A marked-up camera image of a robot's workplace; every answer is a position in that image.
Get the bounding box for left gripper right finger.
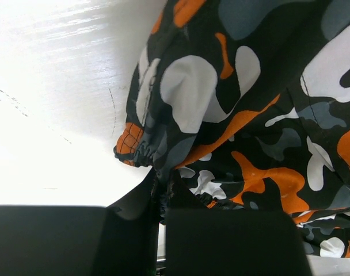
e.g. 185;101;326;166
165;172;312;275

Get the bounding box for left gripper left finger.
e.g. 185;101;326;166
0;172;158;275

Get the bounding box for orange camouflage shorts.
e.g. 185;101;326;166
113;1;350;258

